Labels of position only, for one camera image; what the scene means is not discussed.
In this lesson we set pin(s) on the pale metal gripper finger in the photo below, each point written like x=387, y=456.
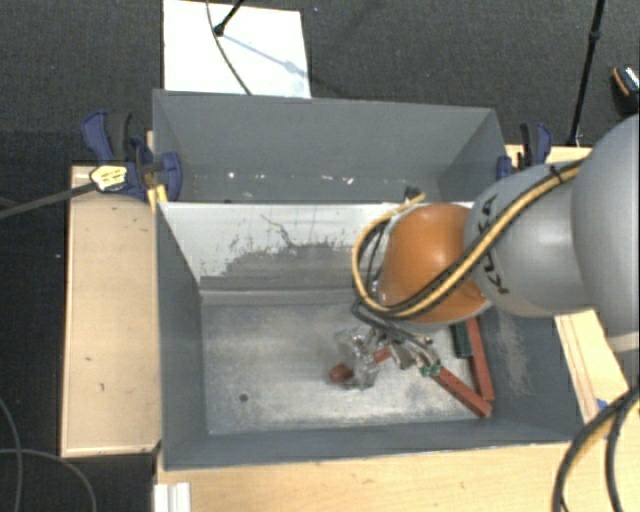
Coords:
x=352, y=345
x=364, y=374

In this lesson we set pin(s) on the red-brown block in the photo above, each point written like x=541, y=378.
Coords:
x=481, y=365
x=338, y=373
x=462, y=395

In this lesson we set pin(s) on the dark green flat block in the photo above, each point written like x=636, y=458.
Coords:
x=462, y=342

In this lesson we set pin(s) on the grey metal bin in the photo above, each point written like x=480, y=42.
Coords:
x=270, y=340

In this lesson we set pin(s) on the pale wood flat board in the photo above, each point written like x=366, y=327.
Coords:
x=110, y=310

